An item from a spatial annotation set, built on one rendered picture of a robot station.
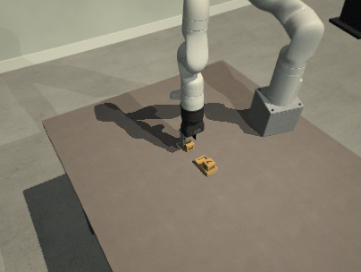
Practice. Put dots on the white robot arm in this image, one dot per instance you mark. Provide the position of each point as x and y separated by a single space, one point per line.
301 23

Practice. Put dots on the orange open tray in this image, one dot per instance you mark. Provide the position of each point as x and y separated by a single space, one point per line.
199 163

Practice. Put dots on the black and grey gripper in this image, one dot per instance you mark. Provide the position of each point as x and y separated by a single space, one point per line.
192 113

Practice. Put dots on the orange number cube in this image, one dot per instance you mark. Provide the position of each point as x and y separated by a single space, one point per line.
208 164
189 145

